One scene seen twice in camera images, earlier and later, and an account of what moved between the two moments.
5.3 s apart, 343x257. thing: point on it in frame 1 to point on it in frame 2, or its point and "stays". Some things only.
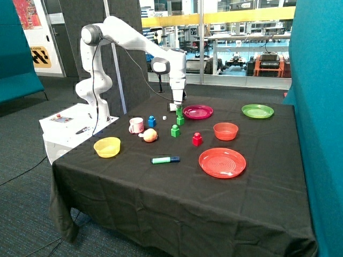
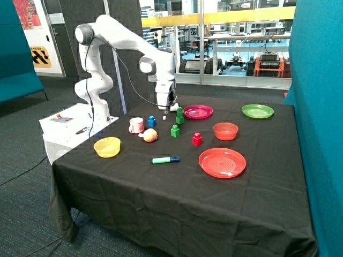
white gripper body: [177, 85] to [165, 94]
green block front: [174, 131] stays
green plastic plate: [257, 111] stays
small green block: [179, 112] stays
